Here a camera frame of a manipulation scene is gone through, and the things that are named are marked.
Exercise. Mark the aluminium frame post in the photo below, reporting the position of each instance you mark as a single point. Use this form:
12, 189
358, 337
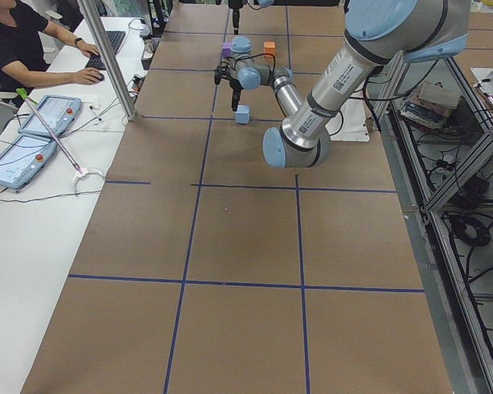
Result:
93, 20

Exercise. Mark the light blue foam block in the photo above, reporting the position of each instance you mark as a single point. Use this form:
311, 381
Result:
242, 114

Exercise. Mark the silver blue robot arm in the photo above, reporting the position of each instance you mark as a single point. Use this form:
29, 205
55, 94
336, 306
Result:
374, 32

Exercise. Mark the brown paper table cover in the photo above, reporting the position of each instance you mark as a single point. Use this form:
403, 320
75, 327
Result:
314, 281

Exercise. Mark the purple foam block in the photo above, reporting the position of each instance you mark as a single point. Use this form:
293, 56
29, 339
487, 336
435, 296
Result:
226, 50

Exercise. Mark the orange foam block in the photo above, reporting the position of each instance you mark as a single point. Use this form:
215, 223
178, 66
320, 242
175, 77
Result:
269, 49

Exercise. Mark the metal cup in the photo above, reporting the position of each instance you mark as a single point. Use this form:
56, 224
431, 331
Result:
148, 51

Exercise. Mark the person in black shirt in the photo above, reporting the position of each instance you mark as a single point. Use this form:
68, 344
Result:
22, 63

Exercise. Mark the pink reacher grabber stick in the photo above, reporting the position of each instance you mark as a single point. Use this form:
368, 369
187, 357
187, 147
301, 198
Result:
81, 172

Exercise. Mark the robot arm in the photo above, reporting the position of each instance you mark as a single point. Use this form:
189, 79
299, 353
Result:
237, 5

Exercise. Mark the upper teach pendant tablet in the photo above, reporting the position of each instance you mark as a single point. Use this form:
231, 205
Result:
58, 111

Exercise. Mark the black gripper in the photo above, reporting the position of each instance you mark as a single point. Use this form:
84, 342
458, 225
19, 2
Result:
233, 84

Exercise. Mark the stack of books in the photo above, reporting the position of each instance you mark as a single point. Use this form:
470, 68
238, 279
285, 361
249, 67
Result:
430, 105

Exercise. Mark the teach pendant tablet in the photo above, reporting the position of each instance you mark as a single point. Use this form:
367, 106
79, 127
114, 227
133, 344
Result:
58, 111
24, 159

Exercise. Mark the lower teach pendant tablet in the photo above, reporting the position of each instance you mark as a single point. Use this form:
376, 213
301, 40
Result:
24, 159

